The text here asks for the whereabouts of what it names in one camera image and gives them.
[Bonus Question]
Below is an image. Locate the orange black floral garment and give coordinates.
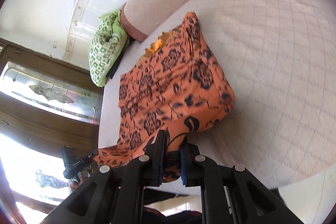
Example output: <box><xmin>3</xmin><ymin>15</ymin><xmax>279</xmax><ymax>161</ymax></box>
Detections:
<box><xmin>94</xmin><ymin>12</ymin><xmax>235</xmax><ymax>182</ymax></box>

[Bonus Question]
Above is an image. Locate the person's left hand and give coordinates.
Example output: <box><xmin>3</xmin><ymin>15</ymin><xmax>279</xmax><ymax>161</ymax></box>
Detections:
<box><xmin>69</xmin><ymin>173</ymin><xmax>90</xmax><ymax>193</ymax></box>

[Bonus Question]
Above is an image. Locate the brown wooden glass door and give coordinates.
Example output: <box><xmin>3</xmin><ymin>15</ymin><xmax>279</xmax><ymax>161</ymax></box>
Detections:
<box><xmin>0</xmin><ymin>37</ymin><xmax>104</xmax><ymax>224</ymax></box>

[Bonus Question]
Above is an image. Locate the dark flat object under pillow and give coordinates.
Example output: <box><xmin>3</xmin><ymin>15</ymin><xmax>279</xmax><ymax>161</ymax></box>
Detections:
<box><xmin>106</xmin><ymin>51</ymin><xmax>124</xmax><ymax>79</ymax></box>

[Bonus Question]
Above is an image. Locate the green white patterned pillow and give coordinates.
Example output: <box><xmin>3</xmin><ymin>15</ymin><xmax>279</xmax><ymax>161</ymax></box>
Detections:
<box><xmin>88</xmin><ymin>10</ymin><xmax>127</xmax><ymax>88</ymax></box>

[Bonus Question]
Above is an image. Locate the pink quilted bedspread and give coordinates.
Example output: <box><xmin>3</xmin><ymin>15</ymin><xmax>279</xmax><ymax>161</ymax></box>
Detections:
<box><xmin>98</xmin><ymin>0</ymin><xmax>335</xmax><ymax>188</ymax></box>

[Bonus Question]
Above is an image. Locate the pink bolster pillow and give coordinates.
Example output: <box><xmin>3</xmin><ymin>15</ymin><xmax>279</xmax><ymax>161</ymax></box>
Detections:
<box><xmin>120</xmin><ymin>0</ymin><xmax>189</xmax><ymax>42</ymax></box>

